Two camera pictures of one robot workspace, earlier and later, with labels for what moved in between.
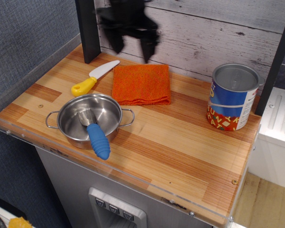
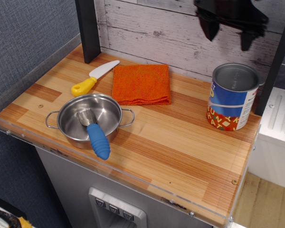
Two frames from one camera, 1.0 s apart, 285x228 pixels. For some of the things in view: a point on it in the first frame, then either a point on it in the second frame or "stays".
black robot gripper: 127,15 -> 241,14
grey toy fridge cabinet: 91,198 stays
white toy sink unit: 272,155 stays
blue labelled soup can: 234,90 stays
